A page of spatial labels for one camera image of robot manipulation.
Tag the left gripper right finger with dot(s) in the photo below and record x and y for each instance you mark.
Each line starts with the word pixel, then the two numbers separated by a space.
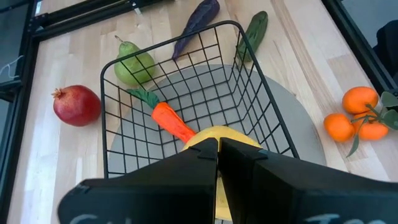
pixel 295 199

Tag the grey round mat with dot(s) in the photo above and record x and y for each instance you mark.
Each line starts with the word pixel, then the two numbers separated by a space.
pixel 298 124

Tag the orange mandarin bunch with leaves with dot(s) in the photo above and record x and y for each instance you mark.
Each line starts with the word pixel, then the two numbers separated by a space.
pixel 357 99

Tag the red bell pepper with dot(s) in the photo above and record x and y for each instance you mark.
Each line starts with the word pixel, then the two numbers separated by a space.
pixel 169 119

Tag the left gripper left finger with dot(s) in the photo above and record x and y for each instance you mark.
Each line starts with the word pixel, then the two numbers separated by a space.
pixel 155 199

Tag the black aluminium table frame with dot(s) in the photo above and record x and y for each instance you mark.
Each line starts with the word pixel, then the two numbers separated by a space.
pixel 357 39

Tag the red pomegranate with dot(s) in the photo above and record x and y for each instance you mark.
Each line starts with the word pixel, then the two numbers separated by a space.
pixel 77 105

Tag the yellow lemon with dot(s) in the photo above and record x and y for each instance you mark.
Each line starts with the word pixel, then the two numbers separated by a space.
pixel 224 132

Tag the green cucumber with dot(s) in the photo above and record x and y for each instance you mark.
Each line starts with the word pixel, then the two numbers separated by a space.
pixel 256 31

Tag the green pear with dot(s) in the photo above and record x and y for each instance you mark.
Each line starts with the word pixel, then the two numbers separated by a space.
pixel 129 51

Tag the purple eggplant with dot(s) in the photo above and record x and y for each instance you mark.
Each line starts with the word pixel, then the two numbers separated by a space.
pixel 199 18

